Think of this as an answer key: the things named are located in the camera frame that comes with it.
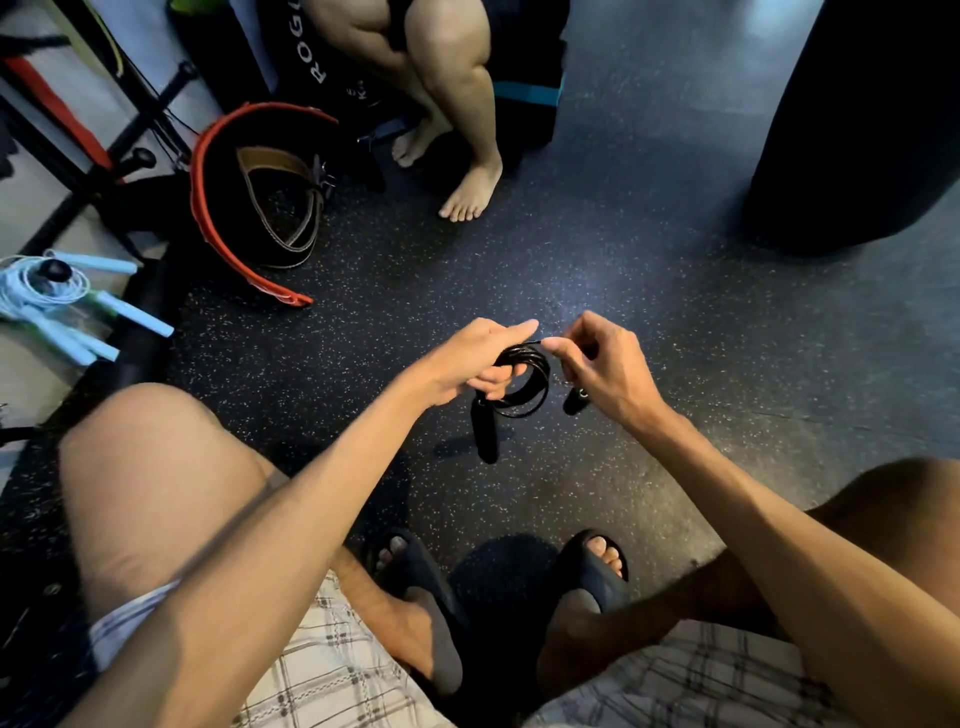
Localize person's right hand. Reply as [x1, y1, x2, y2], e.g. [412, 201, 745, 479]
[541, 311, 670, 430]

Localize person's left hand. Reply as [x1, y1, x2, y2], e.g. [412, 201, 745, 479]
[417, 318, 540, 403]

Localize black jump rope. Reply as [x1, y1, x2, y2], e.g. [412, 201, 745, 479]
[470, 341, 594, 465]

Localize person's left forearm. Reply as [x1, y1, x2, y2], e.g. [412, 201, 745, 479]
[63, 367, 444, 728]

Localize person's right forearm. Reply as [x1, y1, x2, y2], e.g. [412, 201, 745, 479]
[633, 405, 960, 728]

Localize black slide sandal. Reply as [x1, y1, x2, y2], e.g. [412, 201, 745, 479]
[543, 528, 632, 618]
[363, 527, 471, 700]

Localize brown leather lifting belt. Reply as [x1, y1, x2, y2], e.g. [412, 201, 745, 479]
[235, 146, 336, 272]

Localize black padded box teal stripe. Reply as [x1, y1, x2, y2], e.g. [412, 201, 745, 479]
[255, 0, 571, 155]

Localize red-edged black lifting belt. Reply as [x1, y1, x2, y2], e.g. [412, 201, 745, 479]
[188, 101, 343, 309]

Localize person's right leg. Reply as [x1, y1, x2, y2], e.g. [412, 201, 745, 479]
[535, 457, 960, 700]

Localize person's leg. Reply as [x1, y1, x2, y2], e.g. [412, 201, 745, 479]
[58, 382, 438, 682]
[535, 457, 960, 700]

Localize white plaid shorts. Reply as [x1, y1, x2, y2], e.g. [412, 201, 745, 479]
[88, 570, 860, 728]

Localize black punching bag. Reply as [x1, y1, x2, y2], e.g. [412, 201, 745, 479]
[741, 0, 960, 255]

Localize person's left leg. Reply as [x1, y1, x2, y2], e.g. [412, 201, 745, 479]
[58, 382, 438, 682]

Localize red bar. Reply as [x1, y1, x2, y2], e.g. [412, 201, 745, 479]
[0, 55, 115, 172]

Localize black metal rack frame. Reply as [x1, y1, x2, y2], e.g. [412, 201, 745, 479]
[0, 0, 202, 258]

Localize light blue jump rope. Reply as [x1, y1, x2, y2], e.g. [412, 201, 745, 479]
[0, 249, 176, 368]

